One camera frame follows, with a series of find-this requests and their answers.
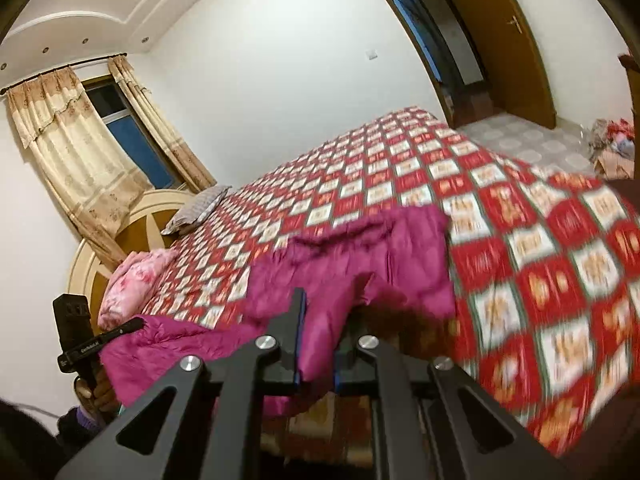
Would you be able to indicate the white wall switch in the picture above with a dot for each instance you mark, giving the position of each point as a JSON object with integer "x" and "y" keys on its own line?
{"x": 371, "y": 54}

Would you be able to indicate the red checkered bed quilt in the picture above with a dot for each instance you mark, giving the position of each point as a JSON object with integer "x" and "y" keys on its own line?
{"x": 544, "y": 264}

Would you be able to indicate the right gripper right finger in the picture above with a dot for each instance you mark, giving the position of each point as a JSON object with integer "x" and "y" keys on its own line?
{"x": 351, "y": 370}

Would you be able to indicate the person's left hand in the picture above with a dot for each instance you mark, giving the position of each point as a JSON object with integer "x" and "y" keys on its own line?
{"x": 99, "y": 399}

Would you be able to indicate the beige floral curtain right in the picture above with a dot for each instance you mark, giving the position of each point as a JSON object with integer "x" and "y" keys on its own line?
{"x": 188, "y": 165}

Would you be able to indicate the grey striped pillow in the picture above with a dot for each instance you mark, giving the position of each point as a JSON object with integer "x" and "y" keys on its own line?
{"x": 196, "y": 210}

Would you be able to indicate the beige floral curtain left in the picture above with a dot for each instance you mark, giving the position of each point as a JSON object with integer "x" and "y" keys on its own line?
{"x": 92, "y": 177}

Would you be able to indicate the window with dark frame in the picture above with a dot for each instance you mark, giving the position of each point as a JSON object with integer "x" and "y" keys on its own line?
{"x": 128, "y": 130}

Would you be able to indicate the pile of clothes on floor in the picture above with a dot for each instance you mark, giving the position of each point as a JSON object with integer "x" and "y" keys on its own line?
{"x": 612, "y": 149}

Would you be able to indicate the magenta down jacket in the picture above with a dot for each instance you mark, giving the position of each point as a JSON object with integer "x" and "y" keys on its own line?
{"x": 395, "y": 261}

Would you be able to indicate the brown wooden dresser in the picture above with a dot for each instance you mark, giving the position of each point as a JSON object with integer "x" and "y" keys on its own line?
{"x": 632, "y": 70}

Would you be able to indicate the cream wooden headboard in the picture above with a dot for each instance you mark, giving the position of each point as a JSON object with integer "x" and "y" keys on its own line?
{"x": 141, "y": 232}

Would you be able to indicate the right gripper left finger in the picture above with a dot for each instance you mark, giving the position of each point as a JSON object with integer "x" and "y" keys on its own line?
{"x": 287, "y": 330}

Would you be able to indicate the pink floral folded blanket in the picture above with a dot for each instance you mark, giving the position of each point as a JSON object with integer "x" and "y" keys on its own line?
{"x": 131, "y": 285}

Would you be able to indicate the brown wooden door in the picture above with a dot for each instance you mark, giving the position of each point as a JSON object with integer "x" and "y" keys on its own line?
{"x": 507, "y": 47}

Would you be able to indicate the beige floral curtain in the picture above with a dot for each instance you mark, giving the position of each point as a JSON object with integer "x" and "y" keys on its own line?
{"x": 92, "y": 177}
{"x": 188, "y": 165}

